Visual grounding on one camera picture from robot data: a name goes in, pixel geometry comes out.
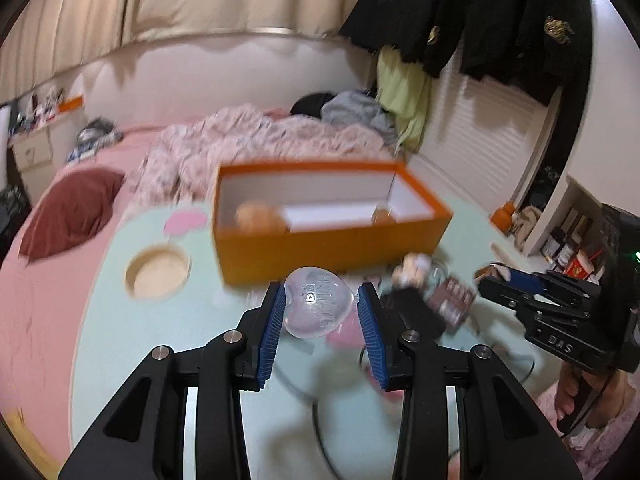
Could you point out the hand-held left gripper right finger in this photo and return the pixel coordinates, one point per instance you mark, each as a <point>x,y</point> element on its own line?
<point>372,335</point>

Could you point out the box with orange lid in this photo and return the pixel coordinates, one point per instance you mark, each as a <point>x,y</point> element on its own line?
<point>70,104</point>

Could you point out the white padded headboard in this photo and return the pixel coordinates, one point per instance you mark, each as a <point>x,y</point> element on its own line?
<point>210,70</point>

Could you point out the plain cardboard box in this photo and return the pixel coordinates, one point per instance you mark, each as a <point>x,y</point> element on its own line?
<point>32,150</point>

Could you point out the beige crumpled cloth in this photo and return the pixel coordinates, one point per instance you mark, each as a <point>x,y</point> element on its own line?
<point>526,225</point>

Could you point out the tan round soft toy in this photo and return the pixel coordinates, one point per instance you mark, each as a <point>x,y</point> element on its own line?
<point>260,217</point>

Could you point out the pink glitter heart case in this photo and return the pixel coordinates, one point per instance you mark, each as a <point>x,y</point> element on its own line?
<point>345,335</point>

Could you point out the small dark packet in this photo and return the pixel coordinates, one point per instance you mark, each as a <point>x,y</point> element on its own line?
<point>452,302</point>

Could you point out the orange bottle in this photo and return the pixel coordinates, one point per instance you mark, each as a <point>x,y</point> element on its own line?
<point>502,217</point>

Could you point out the clear heart-shaped case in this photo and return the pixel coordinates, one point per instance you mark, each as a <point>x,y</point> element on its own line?
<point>317,300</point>

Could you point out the pink floral blanket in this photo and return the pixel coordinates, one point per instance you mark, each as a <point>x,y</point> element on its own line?
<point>240,140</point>

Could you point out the grey striped cloth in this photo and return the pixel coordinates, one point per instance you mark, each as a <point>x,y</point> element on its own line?
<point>95,135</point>

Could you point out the maroon pillow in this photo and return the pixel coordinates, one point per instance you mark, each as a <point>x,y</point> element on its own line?
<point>70,210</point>

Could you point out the lilac fuzzy clothing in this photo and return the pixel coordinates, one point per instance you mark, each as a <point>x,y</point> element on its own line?
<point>590,455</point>

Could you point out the grey hoodie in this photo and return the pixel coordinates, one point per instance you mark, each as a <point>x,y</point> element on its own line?
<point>355,110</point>

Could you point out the black cloth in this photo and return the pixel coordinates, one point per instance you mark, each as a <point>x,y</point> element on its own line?
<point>312,105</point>

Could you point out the orange cardboard box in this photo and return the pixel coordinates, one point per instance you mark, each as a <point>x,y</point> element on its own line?
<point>325,250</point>

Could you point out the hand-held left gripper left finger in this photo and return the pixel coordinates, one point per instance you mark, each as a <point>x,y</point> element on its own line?
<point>270,330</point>

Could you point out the light green cloth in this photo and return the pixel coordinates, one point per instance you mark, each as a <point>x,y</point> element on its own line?
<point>405,95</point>

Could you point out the person's right hand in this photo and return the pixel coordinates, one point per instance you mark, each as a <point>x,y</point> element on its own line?
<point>567,395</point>

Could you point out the dark jar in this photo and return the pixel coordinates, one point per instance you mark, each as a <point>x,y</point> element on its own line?
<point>552,245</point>

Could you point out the white shelf unit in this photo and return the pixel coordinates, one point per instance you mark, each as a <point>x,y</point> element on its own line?
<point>560,200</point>

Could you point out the small doll figurine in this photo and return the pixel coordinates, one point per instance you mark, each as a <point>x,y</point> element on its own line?
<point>412,267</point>

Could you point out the beige curtain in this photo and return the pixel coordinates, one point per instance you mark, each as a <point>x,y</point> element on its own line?
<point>150,5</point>

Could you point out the dark hanging jackets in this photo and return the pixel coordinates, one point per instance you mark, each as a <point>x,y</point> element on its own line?
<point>490,15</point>

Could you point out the red printed cup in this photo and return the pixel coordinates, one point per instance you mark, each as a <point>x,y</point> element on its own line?
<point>582,262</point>

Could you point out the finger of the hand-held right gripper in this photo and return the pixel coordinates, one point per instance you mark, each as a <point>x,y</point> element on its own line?
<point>525,280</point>
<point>500,292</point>

